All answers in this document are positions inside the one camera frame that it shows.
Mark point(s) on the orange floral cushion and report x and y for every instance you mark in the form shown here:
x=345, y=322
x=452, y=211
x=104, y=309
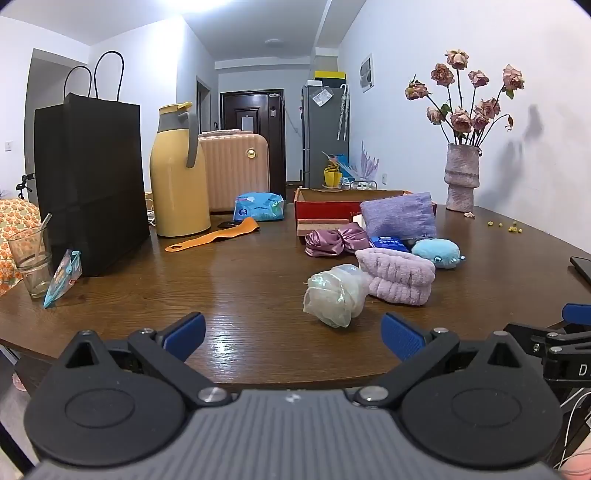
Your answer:
x=14, y=230

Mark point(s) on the person's right hand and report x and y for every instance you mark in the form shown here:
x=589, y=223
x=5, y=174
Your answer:
x=578, y=457

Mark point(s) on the black paper bag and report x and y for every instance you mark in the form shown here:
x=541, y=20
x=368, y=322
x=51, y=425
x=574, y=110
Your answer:
x=87, y=184

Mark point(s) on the blue plush toy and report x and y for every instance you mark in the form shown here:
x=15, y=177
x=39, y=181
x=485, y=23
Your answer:
x=436, y=253

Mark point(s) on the pink textured vase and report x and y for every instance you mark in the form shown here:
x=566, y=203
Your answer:
x=461, y=180

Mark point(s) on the purple knit pouch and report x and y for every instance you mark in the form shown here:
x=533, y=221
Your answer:
x=397, y=217

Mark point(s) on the round ceiling lamp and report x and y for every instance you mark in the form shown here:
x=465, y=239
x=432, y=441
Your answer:
x=274, y=42

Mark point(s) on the dark brown entrance door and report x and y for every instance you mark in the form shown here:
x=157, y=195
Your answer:
x=272, y=124

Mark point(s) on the paper in plastic sleeve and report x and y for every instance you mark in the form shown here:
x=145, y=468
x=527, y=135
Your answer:
x=322, y=97

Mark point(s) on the black phone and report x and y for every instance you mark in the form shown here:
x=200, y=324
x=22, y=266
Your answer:
x=582, y=267

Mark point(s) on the blue snack packet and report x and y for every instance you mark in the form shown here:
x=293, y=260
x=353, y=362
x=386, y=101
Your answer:
x=62, y=279

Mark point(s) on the dried pink roses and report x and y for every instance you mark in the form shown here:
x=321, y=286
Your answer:
x=461, y=117

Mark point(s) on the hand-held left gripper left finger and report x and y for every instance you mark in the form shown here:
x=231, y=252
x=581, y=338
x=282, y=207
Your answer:
x=187, y=334

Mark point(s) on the pink sponge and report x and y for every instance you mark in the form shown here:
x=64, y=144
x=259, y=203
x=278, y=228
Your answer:
x=318, y=227

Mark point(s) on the red cardboard box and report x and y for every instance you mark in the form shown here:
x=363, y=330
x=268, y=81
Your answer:
x=323, y=210

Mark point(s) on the blue tissue pack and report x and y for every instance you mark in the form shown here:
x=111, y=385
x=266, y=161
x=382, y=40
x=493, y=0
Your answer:
x=388, y=243

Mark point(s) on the small black tripod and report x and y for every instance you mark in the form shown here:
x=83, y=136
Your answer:
x=24, y=184

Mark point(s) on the small black object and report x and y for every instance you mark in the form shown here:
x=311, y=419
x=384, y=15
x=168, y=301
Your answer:
x=226, y=225

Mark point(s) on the pink suitcase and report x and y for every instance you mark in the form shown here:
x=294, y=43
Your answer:
x=235, y=170

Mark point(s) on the translucent plastic bag ball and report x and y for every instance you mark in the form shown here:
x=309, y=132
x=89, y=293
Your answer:
x=332, y=295

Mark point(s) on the yellow cup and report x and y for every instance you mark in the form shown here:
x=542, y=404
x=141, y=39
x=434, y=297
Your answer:
x=332, y=177

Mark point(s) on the yellow box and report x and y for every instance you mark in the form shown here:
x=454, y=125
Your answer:
x=330, y=74

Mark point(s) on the small yellow crumbs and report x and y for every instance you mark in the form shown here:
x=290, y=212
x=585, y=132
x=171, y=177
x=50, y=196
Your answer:
x=510, y=227

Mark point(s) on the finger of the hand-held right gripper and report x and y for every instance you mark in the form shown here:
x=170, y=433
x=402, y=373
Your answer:
x=531, y=336
x=577, y=313

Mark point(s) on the blue wet wipes pack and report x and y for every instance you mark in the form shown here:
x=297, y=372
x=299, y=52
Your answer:
x=256, y=207

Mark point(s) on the pink fluffy headband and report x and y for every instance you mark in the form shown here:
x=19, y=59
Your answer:
x=397, y=277

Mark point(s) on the glass straw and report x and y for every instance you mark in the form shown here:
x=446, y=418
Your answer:
x=45, y=224

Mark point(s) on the hanging folded umbrella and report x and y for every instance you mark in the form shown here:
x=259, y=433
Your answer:
x=344, y=113

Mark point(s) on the yellow thermos jug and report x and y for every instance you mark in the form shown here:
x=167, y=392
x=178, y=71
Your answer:
x=178, y=194

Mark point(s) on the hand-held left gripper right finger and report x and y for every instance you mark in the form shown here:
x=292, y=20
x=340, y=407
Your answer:
x=401, y=339

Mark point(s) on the clear drinking glass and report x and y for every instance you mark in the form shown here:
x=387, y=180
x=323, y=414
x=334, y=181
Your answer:
x=30, y=263

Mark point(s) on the purple flower decoration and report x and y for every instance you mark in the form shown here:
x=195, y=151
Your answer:
x=367, y=164

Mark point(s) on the blue bag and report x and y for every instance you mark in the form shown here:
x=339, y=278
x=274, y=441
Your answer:
x=341, y=162

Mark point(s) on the grey refrigerator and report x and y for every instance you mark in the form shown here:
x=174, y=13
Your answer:
x=321, y=138

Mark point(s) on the mauve satin bow scrunchie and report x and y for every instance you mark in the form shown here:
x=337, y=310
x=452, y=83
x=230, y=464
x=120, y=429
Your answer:
x=334, y=240

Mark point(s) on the clear glass jars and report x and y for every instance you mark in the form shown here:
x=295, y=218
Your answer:
x=360, y=184

